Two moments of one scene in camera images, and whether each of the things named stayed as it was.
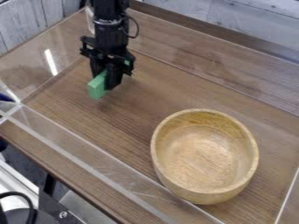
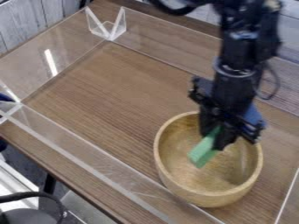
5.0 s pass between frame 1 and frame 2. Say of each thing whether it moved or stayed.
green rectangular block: moved
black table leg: stayed
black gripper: moved
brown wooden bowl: stayed
